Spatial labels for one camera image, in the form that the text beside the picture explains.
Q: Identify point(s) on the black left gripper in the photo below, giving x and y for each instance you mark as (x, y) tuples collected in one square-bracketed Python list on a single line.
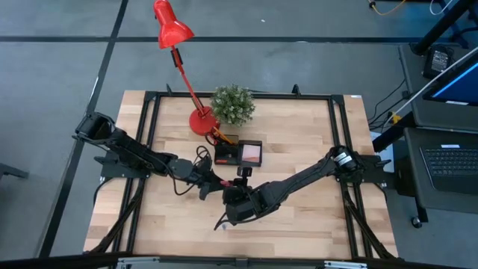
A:
[(201, 176)]

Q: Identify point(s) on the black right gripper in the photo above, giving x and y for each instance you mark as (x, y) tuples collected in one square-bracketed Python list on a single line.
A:
[(241, 209)]

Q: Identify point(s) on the pink sticky note pad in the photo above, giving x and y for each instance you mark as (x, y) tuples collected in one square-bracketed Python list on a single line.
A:
[(251, 154)]

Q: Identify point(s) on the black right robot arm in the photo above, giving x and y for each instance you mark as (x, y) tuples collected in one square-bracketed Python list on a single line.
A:
[(298, 183)]

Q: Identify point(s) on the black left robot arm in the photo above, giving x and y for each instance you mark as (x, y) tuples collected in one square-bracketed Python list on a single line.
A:
[(130, 151)]

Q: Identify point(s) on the black mesh desk organizer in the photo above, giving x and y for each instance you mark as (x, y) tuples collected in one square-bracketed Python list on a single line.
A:
[(228, 153)]

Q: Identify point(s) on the orange flat bar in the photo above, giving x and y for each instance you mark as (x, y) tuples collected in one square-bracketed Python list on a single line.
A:
[(223, 161)]

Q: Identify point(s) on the green potted plant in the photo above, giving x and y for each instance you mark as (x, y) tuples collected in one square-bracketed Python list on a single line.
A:
[(232, 104)]

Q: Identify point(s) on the red desk lamp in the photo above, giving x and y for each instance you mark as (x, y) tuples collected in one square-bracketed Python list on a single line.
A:
[(172, 28)]

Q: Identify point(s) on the laptop computer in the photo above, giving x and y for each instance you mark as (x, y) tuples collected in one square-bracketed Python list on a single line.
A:
[(414, 157)]

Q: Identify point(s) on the black caster wheel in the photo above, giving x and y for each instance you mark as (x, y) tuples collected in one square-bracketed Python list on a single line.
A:
[(416, 222)]

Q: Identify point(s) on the grey furniture leg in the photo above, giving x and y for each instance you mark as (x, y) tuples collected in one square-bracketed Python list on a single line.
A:
[(13, 171)]

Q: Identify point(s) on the black laptop keyboard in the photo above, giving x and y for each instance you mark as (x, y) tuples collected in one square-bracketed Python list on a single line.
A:
[(452, 164)]

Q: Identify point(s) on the black power adapter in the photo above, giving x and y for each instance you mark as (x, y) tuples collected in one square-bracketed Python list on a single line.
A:
[(438, 60)]

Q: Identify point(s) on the computer monitor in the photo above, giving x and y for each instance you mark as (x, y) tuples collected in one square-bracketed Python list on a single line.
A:
[(459, 84)]

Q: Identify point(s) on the black diagonal stand pole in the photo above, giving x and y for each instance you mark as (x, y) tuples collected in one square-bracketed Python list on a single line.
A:
[(440, 26)]

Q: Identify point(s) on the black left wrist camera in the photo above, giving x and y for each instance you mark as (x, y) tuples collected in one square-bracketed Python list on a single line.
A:
[(204, 192)]

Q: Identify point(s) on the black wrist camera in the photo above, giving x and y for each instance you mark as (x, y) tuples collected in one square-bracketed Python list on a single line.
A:
[(244, 172), (204, 192)]

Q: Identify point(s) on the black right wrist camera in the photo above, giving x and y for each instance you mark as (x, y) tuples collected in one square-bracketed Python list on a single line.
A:
[(244, 172)]

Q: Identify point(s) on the black frame beam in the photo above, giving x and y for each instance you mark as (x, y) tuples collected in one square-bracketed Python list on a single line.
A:
[(239, 261)]

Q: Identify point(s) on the black aluminium table frame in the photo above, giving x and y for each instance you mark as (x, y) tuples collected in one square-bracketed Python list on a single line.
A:
[(306, 96)]

